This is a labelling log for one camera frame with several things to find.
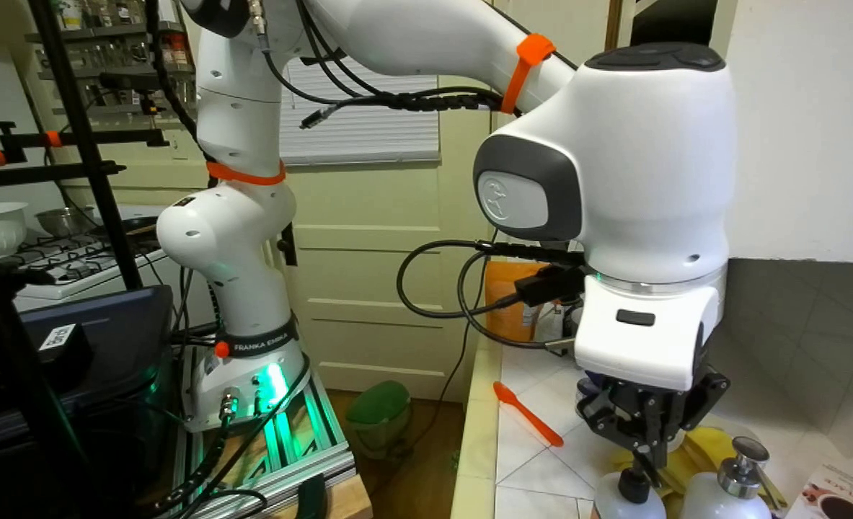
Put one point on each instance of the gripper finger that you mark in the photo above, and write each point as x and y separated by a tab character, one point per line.
610	422
678	422

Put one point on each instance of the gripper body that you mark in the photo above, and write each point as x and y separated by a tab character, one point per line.
646	393

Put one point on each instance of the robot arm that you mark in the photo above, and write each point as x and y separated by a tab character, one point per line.
635	158

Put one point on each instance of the white bottle black pump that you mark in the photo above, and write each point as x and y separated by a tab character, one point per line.
624	504

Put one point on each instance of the white bottle silver pump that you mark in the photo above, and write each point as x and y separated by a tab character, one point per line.
729	497

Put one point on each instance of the yellow cloth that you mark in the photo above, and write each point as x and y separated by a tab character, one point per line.
707	447

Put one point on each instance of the orange plastic spoon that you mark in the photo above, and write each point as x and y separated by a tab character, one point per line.
531	418

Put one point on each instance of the orange packet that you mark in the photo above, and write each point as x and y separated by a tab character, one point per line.
505	303

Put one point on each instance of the booklet with coffee picture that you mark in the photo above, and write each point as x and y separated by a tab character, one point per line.
841	494

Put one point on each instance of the green plastic bin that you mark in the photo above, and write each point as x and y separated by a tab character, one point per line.
379	414

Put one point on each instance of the cream panelled door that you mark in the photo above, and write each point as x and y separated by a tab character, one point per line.
376	274

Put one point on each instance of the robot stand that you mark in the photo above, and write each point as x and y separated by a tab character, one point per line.
303	461

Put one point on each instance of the white window blind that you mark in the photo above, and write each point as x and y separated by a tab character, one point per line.
368	133

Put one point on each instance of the dark computer case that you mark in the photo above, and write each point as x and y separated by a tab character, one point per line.
120	331

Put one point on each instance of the black power brick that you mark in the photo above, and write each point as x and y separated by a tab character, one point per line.
65	349

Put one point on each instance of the white gas stove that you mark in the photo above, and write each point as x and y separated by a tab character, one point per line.
65	270

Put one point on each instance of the metal bowl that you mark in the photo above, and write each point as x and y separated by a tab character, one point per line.
62	222

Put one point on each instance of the black stand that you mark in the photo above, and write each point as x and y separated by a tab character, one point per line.
84	144

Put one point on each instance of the shelf of spice jars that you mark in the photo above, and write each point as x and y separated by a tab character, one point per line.
112	54

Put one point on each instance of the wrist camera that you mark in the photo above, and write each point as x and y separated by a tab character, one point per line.
549	285

